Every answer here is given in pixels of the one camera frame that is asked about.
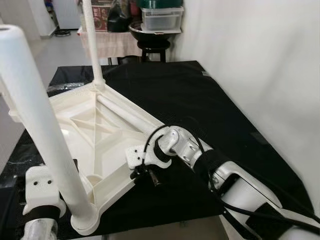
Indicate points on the white plastic table leg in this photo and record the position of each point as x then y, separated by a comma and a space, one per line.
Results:
130, 116
92, 40
35, 110

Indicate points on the white plastic table top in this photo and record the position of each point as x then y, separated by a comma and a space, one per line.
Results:
100, 130

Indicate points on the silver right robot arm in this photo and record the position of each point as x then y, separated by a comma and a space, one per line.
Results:
240, 190

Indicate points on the black tablecloth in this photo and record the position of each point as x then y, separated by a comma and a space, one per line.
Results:
200, 100

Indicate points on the dark tape patch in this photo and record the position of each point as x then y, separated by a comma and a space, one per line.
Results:
258, 138

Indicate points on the clear tape strip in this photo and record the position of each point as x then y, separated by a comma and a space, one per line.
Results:
67, 89

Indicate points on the small grey tape piece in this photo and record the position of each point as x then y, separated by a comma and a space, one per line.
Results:
206, 74

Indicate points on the pink cloth covered table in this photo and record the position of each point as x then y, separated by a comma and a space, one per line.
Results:
110, 45

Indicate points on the black metal wok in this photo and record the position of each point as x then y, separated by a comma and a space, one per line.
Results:
155, 34

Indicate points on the black bag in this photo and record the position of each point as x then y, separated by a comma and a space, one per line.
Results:
120, 17

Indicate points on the grey plastic storage container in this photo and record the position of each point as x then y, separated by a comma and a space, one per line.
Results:
162, 17

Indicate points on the red printed box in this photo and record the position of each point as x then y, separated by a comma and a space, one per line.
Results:
101, 17

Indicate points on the black round floor base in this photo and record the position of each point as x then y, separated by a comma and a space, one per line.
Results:
61, 32

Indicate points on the white cabinet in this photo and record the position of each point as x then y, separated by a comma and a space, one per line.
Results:
65, 12

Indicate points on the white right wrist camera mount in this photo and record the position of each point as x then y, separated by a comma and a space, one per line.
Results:
137, 156

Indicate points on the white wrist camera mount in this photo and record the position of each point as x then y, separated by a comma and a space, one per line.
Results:
42, 187
137, 156

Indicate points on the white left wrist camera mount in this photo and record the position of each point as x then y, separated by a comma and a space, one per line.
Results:
42, 187

